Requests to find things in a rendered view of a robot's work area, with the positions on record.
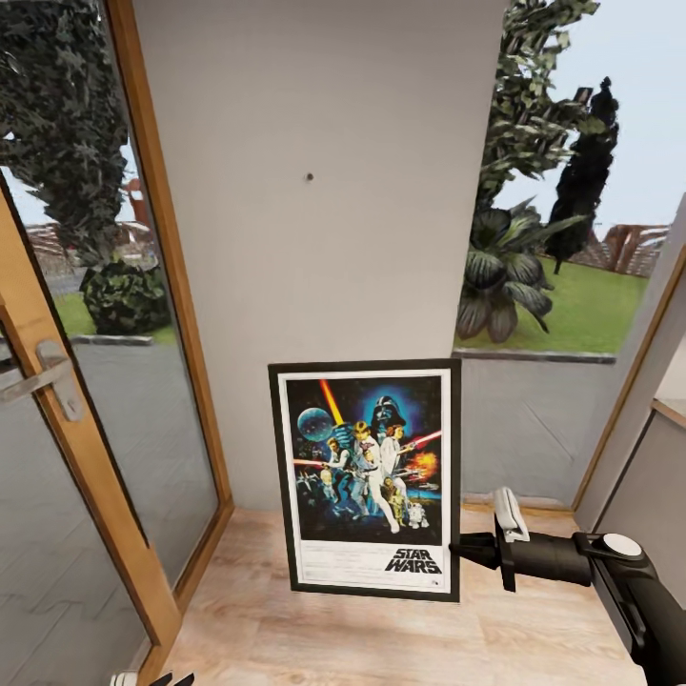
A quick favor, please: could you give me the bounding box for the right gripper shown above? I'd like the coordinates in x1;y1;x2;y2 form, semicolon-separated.
449;517;560;592

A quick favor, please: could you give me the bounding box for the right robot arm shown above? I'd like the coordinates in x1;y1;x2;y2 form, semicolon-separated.
449;487;686;686

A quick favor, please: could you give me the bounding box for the poster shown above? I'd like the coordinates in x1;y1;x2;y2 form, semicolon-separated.
268;357;461;603

